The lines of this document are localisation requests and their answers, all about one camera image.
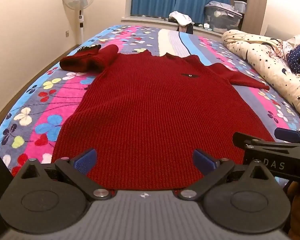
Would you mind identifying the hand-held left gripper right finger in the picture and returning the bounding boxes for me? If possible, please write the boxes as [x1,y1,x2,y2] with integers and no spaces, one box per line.
[174,149,278,200]

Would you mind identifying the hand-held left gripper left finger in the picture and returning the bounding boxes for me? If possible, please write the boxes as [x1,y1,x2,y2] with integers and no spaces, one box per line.
[14,148,113,200]

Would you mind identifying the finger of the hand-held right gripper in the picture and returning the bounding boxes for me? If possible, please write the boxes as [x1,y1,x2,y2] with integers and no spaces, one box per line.
[274,127,300,144]
[233,131,300,153]

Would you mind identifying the red knit sweater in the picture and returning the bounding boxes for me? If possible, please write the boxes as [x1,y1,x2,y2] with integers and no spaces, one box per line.
[51,44,276,191]

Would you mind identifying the white clothes pile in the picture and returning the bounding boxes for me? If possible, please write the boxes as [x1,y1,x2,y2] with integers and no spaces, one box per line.
[168,11,193,27]

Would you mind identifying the person's right hand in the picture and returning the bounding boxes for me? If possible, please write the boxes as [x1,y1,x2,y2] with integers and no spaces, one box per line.
[289,181,300,240]

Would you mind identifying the floral striped bed blanket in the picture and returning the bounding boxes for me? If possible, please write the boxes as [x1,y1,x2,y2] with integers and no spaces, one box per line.
[0,25,300,180]

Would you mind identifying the cream star print quilt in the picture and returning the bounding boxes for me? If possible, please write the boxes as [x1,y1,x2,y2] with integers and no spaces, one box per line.
[221,29,300,117]

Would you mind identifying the folded dark red garment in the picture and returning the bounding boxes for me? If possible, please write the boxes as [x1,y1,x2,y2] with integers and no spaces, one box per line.
[59,44,103,73]

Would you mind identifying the black cloth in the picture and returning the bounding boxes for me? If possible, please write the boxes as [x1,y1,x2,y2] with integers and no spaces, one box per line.
[177,22,195,34]

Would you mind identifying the clear plastic storage box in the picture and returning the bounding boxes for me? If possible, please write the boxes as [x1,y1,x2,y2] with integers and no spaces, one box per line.
[204,2,243,33]

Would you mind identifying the small white storage box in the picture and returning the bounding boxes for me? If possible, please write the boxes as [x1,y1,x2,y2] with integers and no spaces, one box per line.
[234,0,248,13]

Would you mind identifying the wooden cabinet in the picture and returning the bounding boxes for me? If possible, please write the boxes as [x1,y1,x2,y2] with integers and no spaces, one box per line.
[240,0,269,36]

